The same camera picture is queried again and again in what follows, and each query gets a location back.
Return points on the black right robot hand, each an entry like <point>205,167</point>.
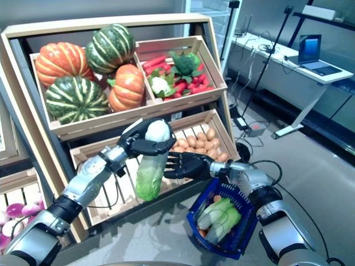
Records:
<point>191,166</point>

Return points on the dark green broccoli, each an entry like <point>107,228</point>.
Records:
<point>184,63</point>

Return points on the white cauliflower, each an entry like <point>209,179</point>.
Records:
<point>159,85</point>

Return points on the black power adapter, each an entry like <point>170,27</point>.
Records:
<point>240,122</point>

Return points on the small shelf price label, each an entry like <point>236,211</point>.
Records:
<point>178,114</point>

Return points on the tan potato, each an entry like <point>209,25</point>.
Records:
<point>213,153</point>
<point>210,133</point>
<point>223,157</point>
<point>201,136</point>
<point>217,198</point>

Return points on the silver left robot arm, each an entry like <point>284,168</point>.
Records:
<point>83,185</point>

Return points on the grey robot waist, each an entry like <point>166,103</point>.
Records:
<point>149,264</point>

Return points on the black metal rack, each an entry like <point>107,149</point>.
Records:
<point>332,23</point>

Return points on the large wooden display shelf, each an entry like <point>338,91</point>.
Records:
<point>111,23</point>

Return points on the blue plastic shopping basket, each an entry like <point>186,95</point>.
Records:
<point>235,246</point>

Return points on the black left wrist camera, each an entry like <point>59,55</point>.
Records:
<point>119,169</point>

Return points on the purple white onion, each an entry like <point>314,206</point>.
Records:
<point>15,210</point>
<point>12,227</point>
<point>31,209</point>

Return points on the grey box red label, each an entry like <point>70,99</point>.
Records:
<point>256,128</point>

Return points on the small orange pumpkin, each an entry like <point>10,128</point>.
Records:
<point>127,88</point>

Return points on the router with antennas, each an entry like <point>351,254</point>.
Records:
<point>244,29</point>

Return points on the glass door fridge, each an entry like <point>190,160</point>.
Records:
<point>205,11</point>

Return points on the red carrot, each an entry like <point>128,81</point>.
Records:
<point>156,68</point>
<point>154,61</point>

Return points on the black stand with sensor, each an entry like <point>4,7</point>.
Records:
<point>234,3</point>
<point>288,9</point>

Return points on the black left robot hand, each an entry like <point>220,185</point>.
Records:
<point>136,138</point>

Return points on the open laptop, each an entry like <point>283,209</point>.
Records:
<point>309,47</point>

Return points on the white box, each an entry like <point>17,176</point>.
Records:
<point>319,11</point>

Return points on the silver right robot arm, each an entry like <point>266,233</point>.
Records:
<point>277,221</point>

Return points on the large orange pumpkin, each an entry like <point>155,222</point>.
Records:
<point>61,61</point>

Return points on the green striped pumpkin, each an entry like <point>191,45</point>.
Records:
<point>75,99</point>
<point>111,47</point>

